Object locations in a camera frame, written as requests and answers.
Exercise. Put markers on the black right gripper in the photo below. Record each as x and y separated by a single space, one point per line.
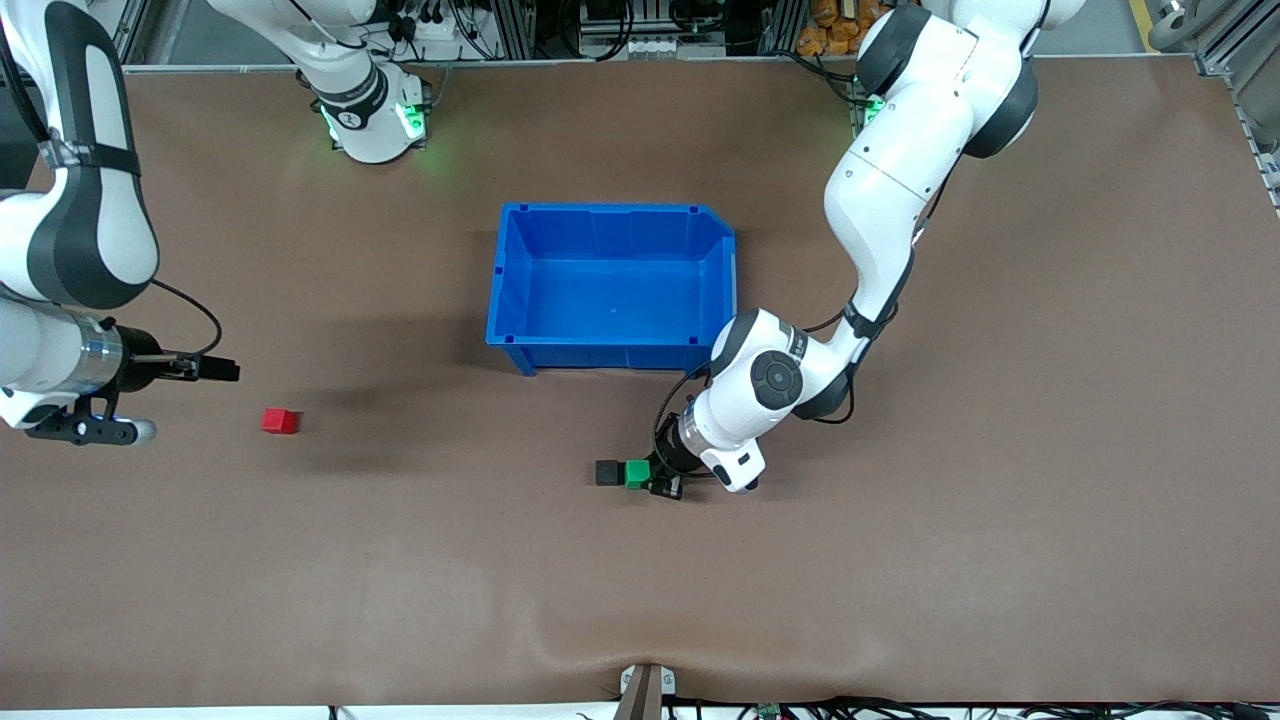
138 369

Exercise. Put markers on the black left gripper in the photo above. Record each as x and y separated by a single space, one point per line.
669 455

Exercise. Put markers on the green cube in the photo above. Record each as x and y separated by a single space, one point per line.
637 474

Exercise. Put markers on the black cube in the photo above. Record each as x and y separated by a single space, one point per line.
607 473

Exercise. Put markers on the red cube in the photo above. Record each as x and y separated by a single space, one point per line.
279 421

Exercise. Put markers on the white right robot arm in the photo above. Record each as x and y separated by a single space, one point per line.
40 350

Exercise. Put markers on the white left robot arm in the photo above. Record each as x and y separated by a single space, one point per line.
900 180

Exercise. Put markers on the blue plastic storage bin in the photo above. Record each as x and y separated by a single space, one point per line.
610 300

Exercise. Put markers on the large table mat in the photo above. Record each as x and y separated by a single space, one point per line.
900 560

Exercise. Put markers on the white power strip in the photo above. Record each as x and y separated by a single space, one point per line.
435 30

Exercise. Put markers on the white terminal block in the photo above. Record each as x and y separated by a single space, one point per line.
670 45

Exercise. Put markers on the orange snack bag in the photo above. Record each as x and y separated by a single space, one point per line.
835 30

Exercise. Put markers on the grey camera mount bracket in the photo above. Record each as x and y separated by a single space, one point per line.
645 690

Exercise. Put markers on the grey metal frame post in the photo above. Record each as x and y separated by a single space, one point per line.
510 25
780 25

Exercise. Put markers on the aluminium frame rail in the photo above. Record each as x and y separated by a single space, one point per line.
1225 45

